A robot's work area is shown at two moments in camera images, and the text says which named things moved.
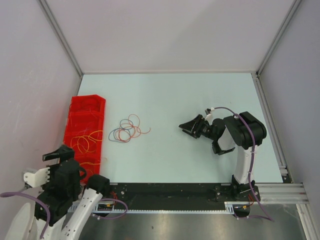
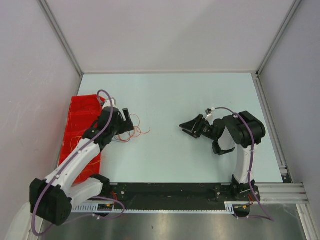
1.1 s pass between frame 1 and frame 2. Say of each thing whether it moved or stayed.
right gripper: stayed
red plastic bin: stayed
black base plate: stayed
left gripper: moved
